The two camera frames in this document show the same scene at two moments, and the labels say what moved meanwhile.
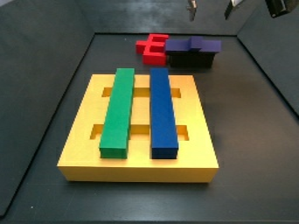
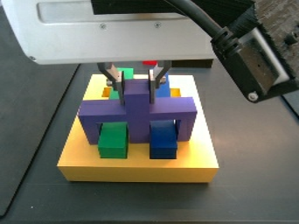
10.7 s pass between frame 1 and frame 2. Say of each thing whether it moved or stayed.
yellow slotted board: stayed
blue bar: stayed
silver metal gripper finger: moved
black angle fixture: stayed
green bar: stayed
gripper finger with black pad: moved
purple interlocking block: moved
